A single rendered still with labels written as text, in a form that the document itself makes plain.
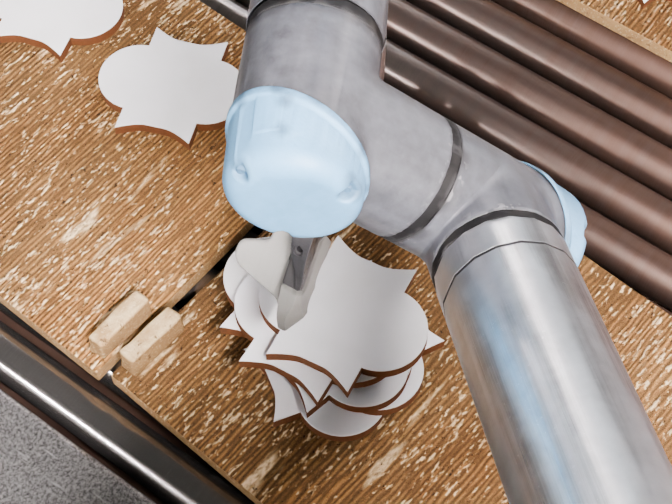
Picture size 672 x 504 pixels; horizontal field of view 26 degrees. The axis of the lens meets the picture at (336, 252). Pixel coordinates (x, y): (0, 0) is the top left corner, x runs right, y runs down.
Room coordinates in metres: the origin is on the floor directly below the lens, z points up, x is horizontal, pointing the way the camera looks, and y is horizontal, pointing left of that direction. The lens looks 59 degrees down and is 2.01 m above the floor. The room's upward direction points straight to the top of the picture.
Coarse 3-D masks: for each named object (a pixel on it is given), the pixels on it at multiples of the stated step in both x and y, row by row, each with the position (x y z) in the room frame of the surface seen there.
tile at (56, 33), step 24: (0, 0) 0.92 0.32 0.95; (24, 0) 0.92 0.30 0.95; (48, 0) 0.92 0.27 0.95; (72, 0) 0.92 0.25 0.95; (96, 0) 0.92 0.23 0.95; (120, 0) 0.92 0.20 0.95; (0, 24) 0.89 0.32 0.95; (24, 24) 0.89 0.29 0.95; (48, 24) 0.89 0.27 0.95; (72, 24) 0.89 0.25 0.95; (96, 24) 0.89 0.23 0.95; (120, 24) 0.89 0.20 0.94; (48, 48) 0.86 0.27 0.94
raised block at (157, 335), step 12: (168, 312) 0.57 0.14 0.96; (156, 324) 0.56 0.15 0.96; (168, 324) 0.56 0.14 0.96; (180, 324) 0.56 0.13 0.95; (144, 336) 0.55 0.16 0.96; (156, 336) 0.55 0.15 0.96; (168, 336) 0.55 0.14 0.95; (132, 348) 0.54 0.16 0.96; (144, 348) 0.54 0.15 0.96; (156, 348) 0.54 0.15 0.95; (132, 360) 0.53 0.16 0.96; (144, 360) 0.53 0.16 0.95; (132, 372) 0.53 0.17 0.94
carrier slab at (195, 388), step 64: (384, 256) 0.64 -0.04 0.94; (192, 320) 0.58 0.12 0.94; (640, 320) 0.58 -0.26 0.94; (128, 384) 0.52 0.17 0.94; (192, 384) 0.52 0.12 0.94; (256, 384) 0.52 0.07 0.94; (448, 384) 0.52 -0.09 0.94; (640, 384) 0.52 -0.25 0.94; (192, 448) 0.47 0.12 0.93; (256, 448) 0.46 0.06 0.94; (320, 448) 0.46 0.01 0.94; (384, 448) 0.46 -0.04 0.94; (448, 448) 0.46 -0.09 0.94
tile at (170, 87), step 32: (160, 32) 0.88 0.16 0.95; (128, 64) 0.84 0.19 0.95; (160, 64) 0.84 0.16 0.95; (192, 64) 0.84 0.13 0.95; (224, 64) 0.84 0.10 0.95; (128, 96) 0.80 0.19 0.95; (160, 96) 0.80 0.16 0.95; (192, 96) 0.80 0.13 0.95; (224, 96) 0.80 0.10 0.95; (128, 128) 0.77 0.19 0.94; (160, 128) 0.77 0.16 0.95; (192, 128) 0.77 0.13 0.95
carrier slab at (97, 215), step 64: (128, 0) 0.93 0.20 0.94; (192, 0) 0.93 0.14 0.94; (0, 64) 0.85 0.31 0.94; (64, 64) 0.85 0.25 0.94; (0, 128) 0.77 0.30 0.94; (64, 128) 0.77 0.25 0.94; (0, 192) 0.71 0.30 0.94; (64, 192) 0.71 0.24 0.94; (128, 192) 0.71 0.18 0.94; (192, 192) 0.71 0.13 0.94; (0, 256) 0.64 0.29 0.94; (64, 256) 0.64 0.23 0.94; (128, 256) 0.64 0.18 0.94; (192, 256) 0.64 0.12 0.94; (64, 320) 0.58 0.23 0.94
